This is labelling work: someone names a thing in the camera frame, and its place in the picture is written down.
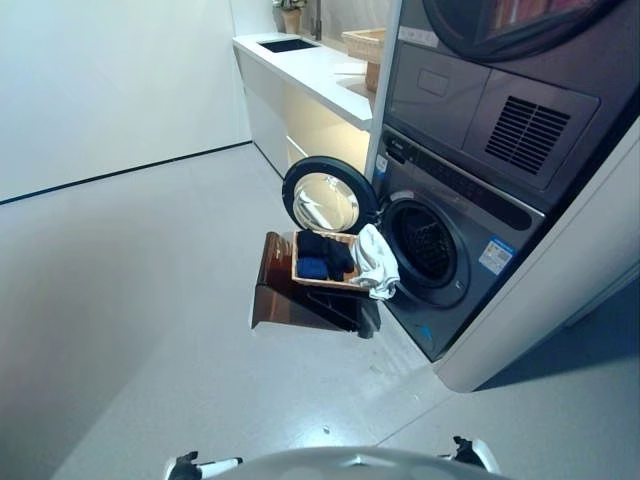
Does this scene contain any small wicker storage basket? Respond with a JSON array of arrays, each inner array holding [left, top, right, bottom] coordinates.
[[341, 27, 388, 93]]

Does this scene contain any white garment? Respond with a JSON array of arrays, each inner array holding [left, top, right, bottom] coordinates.
[[353, 223, 403, 302]]

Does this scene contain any energy label sticker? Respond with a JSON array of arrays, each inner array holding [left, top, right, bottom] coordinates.
[[479, 238, 517, 274]]

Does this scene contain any potted plant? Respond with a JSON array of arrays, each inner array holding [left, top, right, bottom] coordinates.
[[271, 0, 307, 35]]

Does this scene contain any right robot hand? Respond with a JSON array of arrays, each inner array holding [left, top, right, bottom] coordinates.
[[452, 435, 504, 474]]

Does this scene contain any round glass washer door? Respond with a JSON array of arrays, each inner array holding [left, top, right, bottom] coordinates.
[[282, 155, 382, 237]]

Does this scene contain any brown glossy stool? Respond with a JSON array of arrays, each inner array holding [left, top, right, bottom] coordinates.
[[249, 231, 384, 340]]

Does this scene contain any black garment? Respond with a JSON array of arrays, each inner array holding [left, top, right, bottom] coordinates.
[[322, 241, 356, 282]]

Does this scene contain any black countertop sink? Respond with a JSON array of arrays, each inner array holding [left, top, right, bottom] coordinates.
[[256, 39, 322, 54]]

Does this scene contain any white counter cabinet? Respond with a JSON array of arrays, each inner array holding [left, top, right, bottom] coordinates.
[[232, 32, 375, 180]]

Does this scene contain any rectangular wicker laundry basket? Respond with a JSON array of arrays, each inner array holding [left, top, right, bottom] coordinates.
[[291, 228, 375, 292]]

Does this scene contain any grey stacked dryer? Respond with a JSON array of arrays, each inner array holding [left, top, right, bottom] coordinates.
[[382, 0, 640, 201]]

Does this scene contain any navy folded garment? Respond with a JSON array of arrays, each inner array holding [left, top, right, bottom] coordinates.
[[298, 231, 332, 261]]

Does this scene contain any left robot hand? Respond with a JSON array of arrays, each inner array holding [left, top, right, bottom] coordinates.
[[167, 451, 242, 480]]

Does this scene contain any blue folded garment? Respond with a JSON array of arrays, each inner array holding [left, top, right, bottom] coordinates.
[[296, 256, 331, 280]]

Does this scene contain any metal faucet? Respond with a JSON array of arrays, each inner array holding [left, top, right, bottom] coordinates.
[[308, 0, 325, 39]]

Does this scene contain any silver robot torso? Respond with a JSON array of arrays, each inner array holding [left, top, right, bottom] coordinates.
[[238, 446, 454, 480]]

